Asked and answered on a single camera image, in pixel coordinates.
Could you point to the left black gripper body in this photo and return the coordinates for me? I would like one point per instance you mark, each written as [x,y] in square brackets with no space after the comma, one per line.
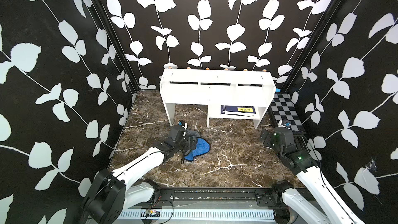
[185,143]

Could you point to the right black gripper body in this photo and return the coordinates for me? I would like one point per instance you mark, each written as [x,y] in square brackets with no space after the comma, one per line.
[270,139]

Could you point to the grey microfibre cloth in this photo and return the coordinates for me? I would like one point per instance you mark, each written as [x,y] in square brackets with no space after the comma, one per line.
[202,148]

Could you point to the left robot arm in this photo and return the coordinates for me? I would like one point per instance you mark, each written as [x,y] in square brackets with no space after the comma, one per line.
[112,192]

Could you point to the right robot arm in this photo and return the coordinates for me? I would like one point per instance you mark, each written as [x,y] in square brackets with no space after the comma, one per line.
[307,168]

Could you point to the white wooden bookshelf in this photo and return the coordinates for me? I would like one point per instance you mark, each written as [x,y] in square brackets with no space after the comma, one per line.
[217,88]

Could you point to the black white checkerboard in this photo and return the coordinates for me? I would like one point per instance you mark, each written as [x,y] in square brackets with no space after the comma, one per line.
[281,108]

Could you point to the dark blue book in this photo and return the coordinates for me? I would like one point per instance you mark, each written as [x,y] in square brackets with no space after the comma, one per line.
[238,110]

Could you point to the small circuit board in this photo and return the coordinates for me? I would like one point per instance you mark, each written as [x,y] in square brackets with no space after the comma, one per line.
[152,213]

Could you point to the white perforated strip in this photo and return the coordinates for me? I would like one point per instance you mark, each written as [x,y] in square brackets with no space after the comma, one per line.
[255,215]

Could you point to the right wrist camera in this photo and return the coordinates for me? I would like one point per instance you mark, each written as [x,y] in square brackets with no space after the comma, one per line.
[284,123]

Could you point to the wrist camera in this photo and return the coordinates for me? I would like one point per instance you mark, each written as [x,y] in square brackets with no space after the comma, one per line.
[284,123]
[182,123]

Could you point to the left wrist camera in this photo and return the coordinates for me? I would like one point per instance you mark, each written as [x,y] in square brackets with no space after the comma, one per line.
[182,123]

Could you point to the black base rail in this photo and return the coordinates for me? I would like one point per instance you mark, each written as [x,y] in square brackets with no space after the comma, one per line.
[266,197]

